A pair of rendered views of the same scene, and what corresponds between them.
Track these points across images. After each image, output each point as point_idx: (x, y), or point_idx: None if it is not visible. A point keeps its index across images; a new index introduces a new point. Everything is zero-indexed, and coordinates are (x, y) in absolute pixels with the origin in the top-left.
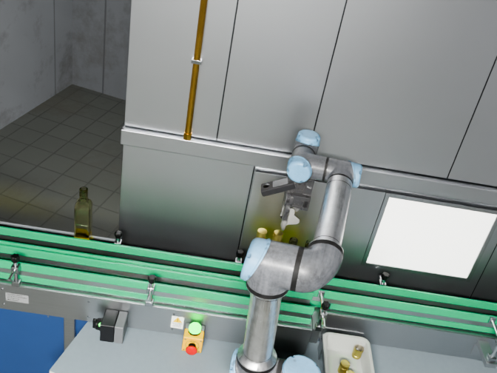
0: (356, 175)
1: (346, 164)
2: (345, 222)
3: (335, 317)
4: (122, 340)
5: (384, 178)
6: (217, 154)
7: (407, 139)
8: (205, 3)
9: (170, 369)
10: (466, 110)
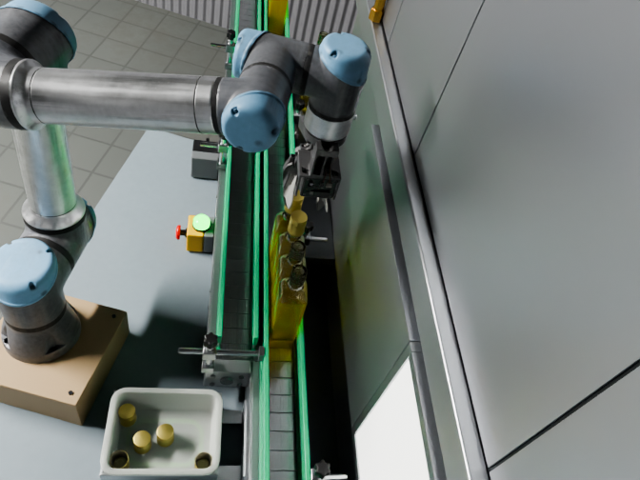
0: (227, 108)
1: (251, 85)
2: (371, 328)
3: (249, 407)
4: (190, 171)
5: (425, 310)
6: (371, 64)
7: (496, 270)
8: None
9: (157, 222)
10: (624, 329)
